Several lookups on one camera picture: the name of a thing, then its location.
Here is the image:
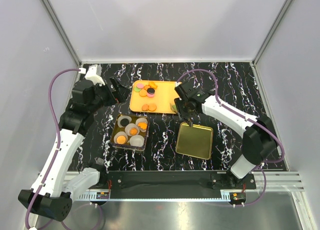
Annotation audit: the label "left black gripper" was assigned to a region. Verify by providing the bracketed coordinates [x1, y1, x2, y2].
[88, 76, 131, 113]

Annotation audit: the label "metal tongs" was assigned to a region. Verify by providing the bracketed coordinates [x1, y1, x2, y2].
[169, 102, 193, 127]

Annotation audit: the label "black sandwich cookie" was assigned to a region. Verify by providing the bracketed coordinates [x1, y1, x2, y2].
[120, 118, 130, 127]

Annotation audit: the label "orange fish cookie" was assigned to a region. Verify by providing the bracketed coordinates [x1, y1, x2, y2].
[138, 122, 148, 130]
[148, 81, 158, 89]

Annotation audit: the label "orange swirl cookie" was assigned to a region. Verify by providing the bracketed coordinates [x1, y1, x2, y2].
[129, 128, 138, 136]

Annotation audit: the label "plain orange round cookie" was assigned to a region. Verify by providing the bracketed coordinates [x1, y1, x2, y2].
[116, 135, 127, 144]

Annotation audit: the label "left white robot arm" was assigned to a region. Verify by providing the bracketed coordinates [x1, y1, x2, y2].
[18, 77, 130, 222]

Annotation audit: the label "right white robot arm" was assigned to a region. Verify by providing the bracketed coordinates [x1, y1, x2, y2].
[174, 82, 279, 189]

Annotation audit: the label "pink round cookie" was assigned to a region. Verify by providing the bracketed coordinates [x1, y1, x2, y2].
[136, 83, 144, 89]

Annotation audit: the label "orange cookie under black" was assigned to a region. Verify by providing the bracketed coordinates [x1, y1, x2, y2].
[139, 89, 147, 97]

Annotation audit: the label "yellow plastic tray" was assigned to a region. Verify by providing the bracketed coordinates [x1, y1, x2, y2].
[129, 80, 179, 114]

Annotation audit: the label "white paper cup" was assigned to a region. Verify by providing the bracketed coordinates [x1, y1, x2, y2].
[113, 131, 128, 145]
[135, 118, 148, 132]
[117, 116, 132, 128]
[129, 135, 145, 147]
[124, 123, 140, 137]

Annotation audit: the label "pink cookie under black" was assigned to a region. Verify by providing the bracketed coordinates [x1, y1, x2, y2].
[147, 93, 155, 98]

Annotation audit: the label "orange embossed round cookie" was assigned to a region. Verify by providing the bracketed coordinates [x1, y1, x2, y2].
[141, 104, 149, 111]

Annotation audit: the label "black cookie on pink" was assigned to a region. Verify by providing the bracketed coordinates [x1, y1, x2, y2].
[147, 88, 155, 95]

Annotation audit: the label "patterned orange round cookie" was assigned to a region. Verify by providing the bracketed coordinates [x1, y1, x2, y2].
[148, 104, 157, 111]

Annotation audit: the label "gold cookie tin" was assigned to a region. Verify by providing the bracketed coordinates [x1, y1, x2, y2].
[110, 114, 150, 152]

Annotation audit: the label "gold tin lid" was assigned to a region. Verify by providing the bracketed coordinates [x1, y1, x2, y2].
[175, 123, 214, 160]

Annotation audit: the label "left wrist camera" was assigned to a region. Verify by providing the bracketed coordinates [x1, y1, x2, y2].
[84, 64, 105, 86]

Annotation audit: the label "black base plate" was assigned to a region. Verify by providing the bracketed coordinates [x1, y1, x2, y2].
[106, 171, 257, 201]

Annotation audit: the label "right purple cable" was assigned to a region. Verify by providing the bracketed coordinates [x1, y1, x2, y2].
[176, 69, 286, 207]

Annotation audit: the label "purple cable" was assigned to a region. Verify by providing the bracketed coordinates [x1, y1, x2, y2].
[24, 68, 103, 230]
[176, 69, 286, 207]

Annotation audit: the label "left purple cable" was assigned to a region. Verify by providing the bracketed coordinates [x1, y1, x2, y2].
[24, 68, 103, 230]

